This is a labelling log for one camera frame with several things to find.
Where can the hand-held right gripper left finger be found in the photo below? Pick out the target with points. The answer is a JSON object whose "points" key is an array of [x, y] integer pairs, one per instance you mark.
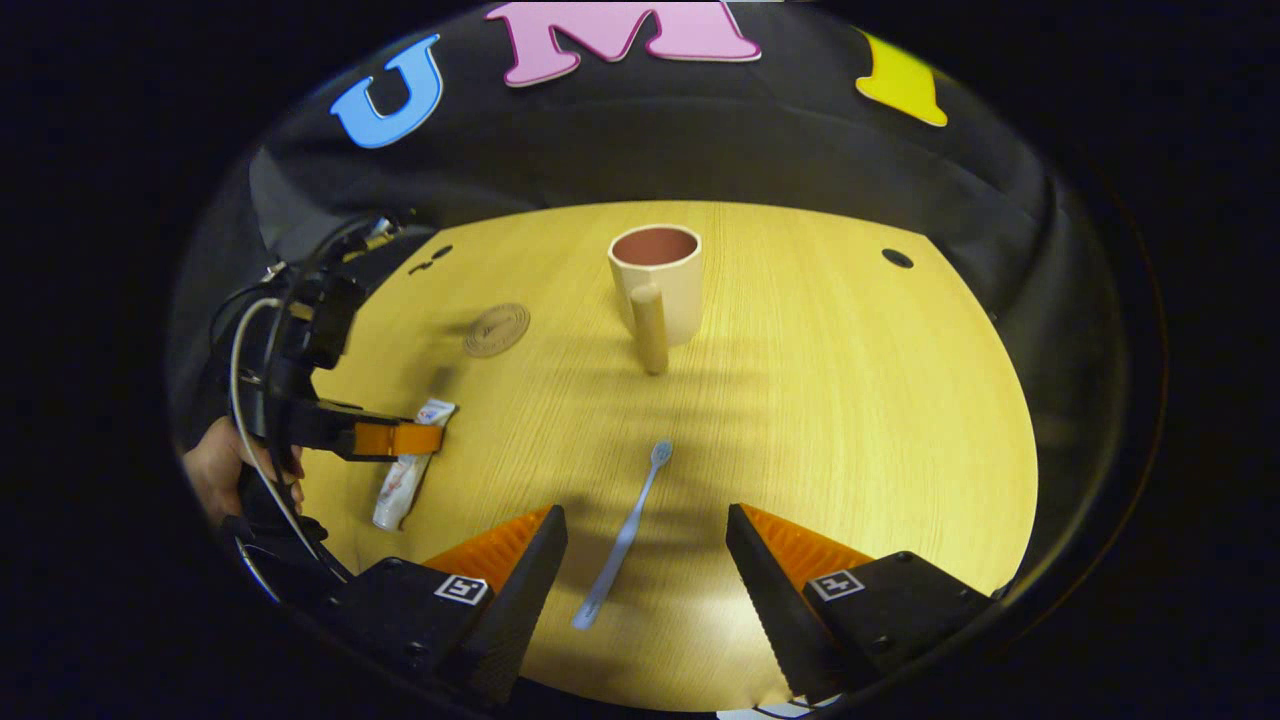
{"points": [[515, 600]]}

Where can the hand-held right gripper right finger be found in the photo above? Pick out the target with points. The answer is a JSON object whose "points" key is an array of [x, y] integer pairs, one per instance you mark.
{"points": [[770, 600]]}

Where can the light blue toothbrush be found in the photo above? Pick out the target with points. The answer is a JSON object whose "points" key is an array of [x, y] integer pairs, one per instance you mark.
{"points": [[625, 540]]}

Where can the black backdrop cloth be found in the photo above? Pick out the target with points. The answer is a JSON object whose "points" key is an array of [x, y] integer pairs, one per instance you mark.
{"points": [[720, 150]]}

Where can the wooden desktop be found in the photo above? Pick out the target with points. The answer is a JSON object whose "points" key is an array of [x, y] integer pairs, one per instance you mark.
{"points": [[850, 420]]}

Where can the white toothpaste tube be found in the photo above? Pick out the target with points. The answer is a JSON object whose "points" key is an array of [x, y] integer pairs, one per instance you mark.
{"points": [[405, 480]]}

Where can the round wooden coaster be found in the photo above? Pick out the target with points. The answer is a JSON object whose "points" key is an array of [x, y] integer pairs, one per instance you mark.
{"points": [[497, 330]]}

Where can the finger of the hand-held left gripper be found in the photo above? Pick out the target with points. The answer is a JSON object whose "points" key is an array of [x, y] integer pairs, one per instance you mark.
{"points": [[395, 440]]}

